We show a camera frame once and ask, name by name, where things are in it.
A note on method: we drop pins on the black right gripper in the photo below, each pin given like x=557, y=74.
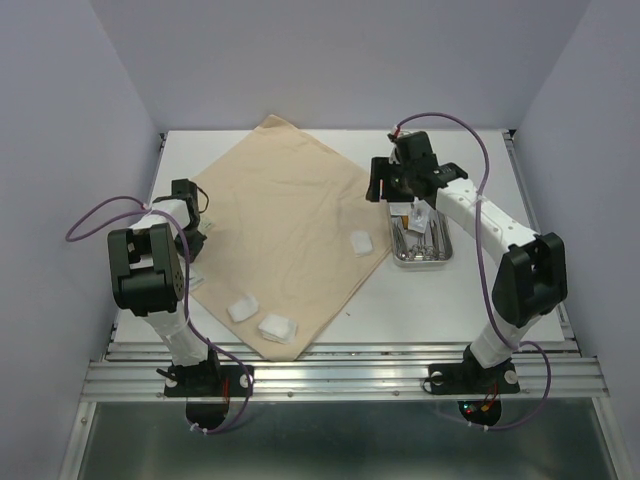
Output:
x=380, y=169

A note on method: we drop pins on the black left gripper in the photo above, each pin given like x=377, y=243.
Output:
x=195, y=246

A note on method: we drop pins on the green suture packet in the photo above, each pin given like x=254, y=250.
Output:
x=195, y=279

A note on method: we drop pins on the stainless steel tray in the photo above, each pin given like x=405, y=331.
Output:
x=429, y=261

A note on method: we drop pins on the green printed gauze bag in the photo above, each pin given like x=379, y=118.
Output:
x=205, y=224

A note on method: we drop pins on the small clear needle packet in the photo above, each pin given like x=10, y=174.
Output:
x=399, y=209

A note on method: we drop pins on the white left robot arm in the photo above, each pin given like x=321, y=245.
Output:
x=147, y=266

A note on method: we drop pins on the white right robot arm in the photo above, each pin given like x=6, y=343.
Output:
x=531, y=279

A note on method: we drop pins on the white gauze pad right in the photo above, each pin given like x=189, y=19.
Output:
x=361, y=243

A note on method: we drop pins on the white gauze pad left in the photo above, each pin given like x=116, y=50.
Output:
x=243, y=309

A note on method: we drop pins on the beige cloth drape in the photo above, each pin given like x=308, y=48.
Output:
x=283, y=206

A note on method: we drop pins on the white gauze pad stack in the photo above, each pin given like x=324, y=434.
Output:
x=278, y=329

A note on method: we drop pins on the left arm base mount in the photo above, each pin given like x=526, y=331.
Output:
x=217, y=395

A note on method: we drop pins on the aluminium mounting rail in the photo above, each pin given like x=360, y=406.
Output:
x=326, y=372

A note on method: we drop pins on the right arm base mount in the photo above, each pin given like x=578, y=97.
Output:
x=479, y=387

